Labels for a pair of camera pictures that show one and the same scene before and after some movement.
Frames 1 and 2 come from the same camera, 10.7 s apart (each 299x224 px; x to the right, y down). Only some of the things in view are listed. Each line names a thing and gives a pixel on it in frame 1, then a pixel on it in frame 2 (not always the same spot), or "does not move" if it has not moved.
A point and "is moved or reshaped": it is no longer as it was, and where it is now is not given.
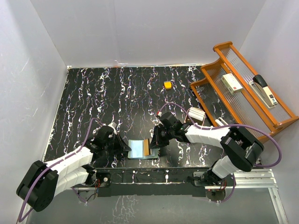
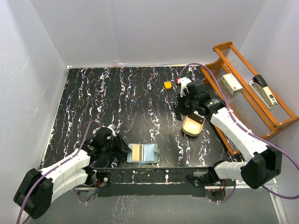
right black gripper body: [163, 135] → [187, 104]
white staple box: [231, 83] does not move
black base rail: [156, 181] does not move
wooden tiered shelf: [229, 94] does not move
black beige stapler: [259, 85] does not move
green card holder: [137, 150] is moved or reshaped
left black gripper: [121, 144] does not move
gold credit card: [146, 147] → [136, 151]
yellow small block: [167, 85] does not move
